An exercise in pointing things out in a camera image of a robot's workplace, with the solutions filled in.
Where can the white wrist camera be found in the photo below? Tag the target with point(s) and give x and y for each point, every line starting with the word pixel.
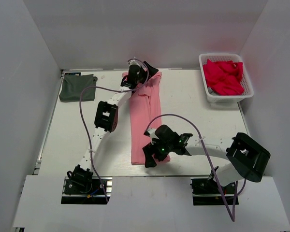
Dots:
pixel 133 62
pixel 150 132

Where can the blue label sticker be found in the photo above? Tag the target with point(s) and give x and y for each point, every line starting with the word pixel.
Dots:
pixel 72 73

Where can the folded dark grey t-shirt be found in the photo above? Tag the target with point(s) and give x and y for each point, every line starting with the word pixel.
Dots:
pixel 73 85

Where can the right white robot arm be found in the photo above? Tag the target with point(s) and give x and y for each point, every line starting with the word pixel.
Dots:
pixel 247 158

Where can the pink t-shirt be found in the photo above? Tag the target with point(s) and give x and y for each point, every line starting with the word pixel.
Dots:
pixel 144 105

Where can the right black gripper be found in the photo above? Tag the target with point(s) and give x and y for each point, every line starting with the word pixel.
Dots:
pixel 148 150

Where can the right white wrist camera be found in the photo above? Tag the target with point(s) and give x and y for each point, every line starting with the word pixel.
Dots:
pixel 150 132

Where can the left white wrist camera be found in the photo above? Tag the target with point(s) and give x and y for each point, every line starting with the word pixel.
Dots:
pixel 133 62

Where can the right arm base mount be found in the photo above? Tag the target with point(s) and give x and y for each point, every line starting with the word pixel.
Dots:
pixel 205 192

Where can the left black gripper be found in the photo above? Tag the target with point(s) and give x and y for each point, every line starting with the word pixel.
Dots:
pixel 151 71

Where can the red t-shirt in basket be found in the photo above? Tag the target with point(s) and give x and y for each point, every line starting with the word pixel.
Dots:
pixel 224 77

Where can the white plastic basket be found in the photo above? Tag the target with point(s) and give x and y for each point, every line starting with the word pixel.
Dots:
pixel 213 97

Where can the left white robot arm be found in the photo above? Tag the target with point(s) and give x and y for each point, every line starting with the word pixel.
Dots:
pixel 106 118

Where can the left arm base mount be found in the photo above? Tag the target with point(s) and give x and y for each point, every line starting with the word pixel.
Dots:
pixel 80 190

